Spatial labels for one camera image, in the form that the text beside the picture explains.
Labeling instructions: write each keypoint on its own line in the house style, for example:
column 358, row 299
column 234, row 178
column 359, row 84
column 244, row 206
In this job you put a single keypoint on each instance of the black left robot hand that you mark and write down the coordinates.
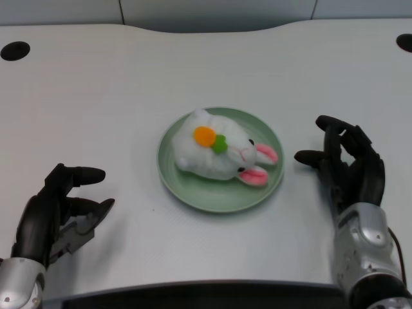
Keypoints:
column 42, row 212

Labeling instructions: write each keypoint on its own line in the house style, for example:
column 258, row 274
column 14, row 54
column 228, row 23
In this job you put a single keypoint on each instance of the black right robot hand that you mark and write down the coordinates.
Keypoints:
column 360, row 174

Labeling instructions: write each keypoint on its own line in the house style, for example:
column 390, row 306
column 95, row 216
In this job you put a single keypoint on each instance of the white rabbit plush doll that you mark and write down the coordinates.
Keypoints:
column 212, row 154

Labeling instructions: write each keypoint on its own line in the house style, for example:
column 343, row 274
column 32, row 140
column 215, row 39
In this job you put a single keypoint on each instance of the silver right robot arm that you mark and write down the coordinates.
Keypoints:
column 367, row 254

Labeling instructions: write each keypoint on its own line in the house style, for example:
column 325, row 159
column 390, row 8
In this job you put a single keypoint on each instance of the green round plate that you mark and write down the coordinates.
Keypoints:
column 222, row 199

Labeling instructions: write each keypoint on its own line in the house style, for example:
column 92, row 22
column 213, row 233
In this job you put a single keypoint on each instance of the dark robot torso edge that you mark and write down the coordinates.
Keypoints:
column 199, row 296

